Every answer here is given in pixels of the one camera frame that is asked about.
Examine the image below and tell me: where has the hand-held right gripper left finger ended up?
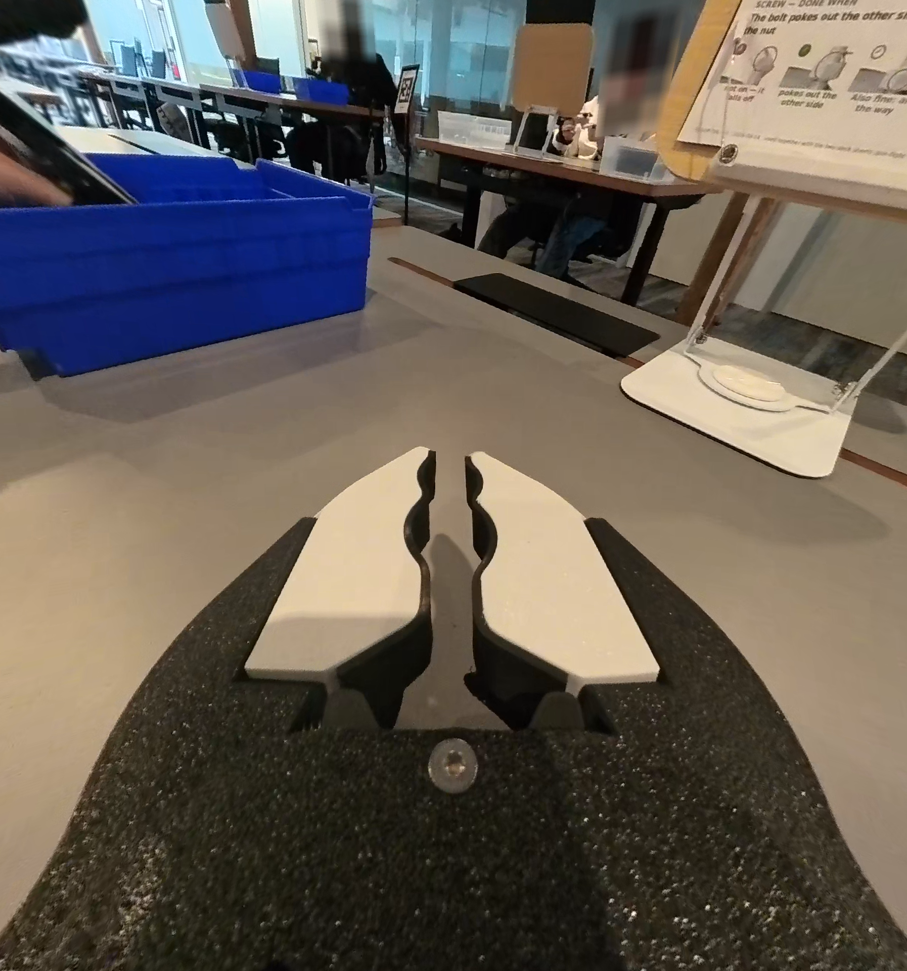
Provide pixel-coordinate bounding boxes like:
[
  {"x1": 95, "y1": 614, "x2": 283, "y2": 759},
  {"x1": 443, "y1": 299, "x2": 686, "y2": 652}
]
[{"x1": 243, "y1": 446, "x2": 436, "y2": 728}]

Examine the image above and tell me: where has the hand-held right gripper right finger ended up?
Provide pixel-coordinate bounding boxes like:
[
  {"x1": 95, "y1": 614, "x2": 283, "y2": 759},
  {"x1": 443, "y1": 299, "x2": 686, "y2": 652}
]
[{"x1": 464, "y1": 451, "x2": 661, "y2": 728}]

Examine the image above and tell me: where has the blue plastic parts bin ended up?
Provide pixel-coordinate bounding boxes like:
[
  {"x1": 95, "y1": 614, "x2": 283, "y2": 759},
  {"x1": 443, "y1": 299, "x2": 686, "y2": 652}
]
[{"x1": 0, "y1": 152, "x2": 377, "y2": 379}]

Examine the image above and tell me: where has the person's left hand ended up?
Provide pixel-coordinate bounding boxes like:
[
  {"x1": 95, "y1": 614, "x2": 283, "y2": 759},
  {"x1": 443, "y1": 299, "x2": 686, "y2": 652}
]
[{"x1": 0, "y1": 130, "x2": 74, "y2": 208}]

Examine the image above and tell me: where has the long background table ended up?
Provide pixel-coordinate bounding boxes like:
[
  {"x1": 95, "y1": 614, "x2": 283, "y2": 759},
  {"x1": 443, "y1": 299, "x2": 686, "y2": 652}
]
[{"x1": 78, "y1": 70, "x2": 388, "y2": 188}]

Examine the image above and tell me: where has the white round disc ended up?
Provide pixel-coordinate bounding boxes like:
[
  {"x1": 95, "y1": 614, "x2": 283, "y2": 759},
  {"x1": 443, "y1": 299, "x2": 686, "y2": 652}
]
[{"x1": 700, "y1": 363, "x2": 796, "y2": 413}]

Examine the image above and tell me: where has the black and white code sign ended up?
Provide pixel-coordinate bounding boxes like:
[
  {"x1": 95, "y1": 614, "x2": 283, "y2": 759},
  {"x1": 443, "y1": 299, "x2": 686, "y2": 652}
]
[{"x1": 395, "y1": 65, "x2": 423, "y2": 226}]

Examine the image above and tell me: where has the brown background desk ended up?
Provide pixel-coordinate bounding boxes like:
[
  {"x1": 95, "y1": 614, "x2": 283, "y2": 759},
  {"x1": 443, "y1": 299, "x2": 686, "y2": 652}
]
[{"x1": 416, "y1": 137, "x2": 721, "y2": 306}]

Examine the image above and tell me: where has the clear plastic box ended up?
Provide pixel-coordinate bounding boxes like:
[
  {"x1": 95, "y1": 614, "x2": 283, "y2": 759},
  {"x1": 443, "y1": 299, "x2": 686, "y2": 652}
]
[{"x1": 601, "y1": 135, "x2": 671, "y2": 184}]

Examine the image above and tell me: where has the tan backing board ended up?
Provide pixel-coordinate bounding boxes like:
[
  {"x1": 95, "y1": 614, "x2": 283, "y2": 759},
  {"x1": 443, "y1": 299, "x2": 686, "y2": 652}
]
[{"x1": 657, "y1": 0, "x2": 746, "y2": 184}]

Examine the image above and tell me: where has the tan sign board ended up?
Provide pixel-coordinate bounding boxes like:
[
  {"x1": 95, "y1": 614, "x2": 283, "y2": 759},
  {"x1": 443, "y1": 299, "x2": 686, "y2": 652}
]
[{"x1": 508, "y1": 23, "x2": 596, "y2": 159}]

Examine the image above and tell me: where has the printed instruction sheet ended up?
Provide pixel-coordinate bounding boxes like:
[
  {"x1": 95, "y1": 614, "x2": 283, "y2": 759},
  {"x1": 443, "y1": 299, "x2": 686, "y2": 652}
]
[{"x1": 677, "y1": 0, "x2": 907, "y2": 172}]

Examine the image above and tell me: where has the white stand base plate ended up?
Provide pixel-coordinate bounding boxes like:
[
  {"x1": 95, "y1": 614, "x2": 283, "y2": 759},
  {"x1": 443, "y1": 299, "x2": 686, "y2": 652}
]
[{"x1": 622, "y1": 163, "x2": 907, "y2": 480}]

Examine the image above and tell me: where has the black desk cable cover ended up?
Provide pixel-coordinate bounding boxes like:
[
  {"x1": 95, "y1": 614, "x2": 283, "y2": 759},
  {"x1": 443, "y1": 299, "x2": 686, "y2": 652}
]
[{"x1": 453, "y1": 273, "x2": 661, "y2": 358}]

